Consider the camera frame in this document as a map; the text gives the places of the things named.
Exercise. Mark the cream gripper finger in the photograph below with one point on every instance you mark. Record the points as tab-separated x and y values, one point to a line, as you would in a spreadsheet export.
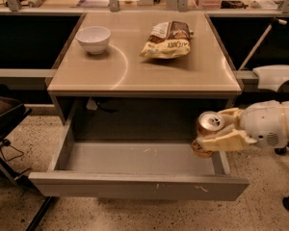
231	116
236	140

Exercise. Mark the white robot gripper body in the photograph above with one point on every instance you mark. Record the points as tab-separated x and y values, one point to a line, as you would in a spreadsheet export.
262	123

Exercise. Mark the orange soda can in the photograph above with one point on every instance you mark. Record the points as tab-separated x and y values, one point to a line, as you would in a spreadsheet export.
208	123

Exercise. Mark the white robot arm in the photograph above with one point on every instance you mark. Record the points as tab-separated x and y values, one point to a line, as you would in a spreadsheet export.
265	124

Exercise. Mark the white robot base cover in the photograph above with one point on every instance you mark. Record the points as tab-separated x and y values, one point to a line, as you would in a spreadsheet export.
271	77

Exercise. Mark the grey cabinet with beige top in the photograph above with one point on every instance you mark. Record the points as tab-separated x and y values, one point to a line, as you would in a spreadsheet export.
120	71

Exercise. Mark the open grey top drawer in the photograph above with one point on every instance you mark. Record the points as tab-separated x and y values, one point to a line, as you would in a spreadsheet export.
139	149

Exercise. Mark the yellow brown chip bag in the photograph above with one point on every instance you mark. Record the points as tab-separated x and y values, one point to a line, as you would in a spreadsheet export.
168	40

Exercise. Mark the white rod with tip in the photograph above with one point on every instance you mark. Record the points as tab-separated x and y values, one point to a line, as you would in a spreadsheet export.
269	28

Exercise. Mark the dark clutter on shelf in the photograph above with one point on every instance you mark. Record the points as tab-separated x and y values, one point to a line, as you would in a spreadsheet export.
243	4

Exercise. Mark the white tag under desk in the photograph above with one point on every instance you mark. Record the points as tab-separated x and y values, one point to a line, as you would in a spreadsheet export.
91	105

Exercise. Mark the white ceramic bowl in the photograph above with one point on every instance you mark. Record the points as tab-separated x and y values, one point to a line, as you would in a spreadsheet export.
94	39

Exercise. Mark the dark office chair left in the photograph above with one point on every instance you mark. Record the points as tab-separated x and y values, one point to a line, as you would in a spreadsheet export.
12	113

